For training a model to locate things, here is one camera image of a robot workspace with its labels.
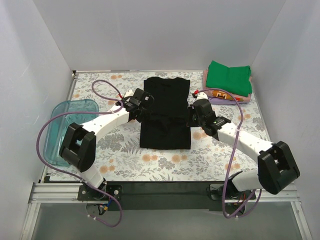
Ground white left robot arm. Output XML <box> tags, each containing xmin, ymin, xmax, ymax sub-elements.
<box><xmin>59</xmin><ymin>88</ymin><xmax>155</xmax><ymax>200</ymax></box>

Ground lavender folded t-shirt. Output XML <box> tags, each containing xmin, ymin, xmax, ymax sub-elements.
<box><xmin>208</xmin><ymin>97</ymin><xmax>236</xmax><ymax>105</ymax></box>

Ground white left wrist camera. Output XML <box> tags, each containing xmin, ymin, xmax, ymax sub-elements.
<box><xmin>118</xmin><ymin>89</ymin><xmax>134</xmax><ymax>101</ymax></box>

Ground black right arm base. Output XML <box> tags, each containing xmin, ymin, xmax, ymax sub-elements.
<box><xmin>205</xmin><ymin>183</ymin><xmax>252</xmax><ymax>205</ymax></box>

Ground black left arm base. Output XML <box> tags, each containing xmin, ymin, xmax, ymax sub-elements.
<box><xmin>77</xmin><ymin>184</ymin><xmax>123</xmax><ymax>201</ymax></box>

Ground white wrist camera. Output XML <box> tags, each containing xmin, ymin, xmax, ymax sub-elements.
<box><xmin>118</xmin><ymin>89</ymin><xmax>134</xmax><ymax>101</ymax></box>
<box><xmin>192</xmin><ymin>90</ymin><xmax>208</xmax><ymax>101</ymax></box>

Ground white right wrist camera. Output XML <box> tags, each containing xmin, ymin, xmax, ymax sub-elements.
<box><xmin>192</xmin><ymin>90</ymin><xmax>208</xmax><ymax>101</ymax></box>

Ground black t-shirt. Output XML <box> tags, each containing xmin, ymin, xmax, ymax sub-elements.
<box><xmin>139</xmin><ymin>76</ymin><xmax>191</xmax><ymax>150</ymax></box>

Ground teal plastic bin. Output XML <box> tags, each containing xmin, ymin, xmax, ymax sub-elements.
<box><xmin>43</xmin><ymin>99</ymin><xmax>99</xmax><ymax>167</ymax></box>

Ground floral table mat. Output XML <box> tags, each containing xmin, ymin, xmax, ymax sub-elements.
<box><xmin>49</xmin><ymin>70</ymin><xmax>281</xmax><ymax>183</ymax></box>

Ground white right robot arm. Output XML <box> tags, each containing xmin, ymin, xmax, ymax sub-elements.
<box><xmin>187</xmin><ymin>99</ymin><xmax>301</xmax><ymax>199</ymax></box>

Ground aluminium frame rail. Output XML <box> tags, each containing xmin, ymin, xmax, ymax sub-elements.
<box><xmin>28</xmin><ymin>182</ymin><xmax>312</xmax><ymax>240</ymax></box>

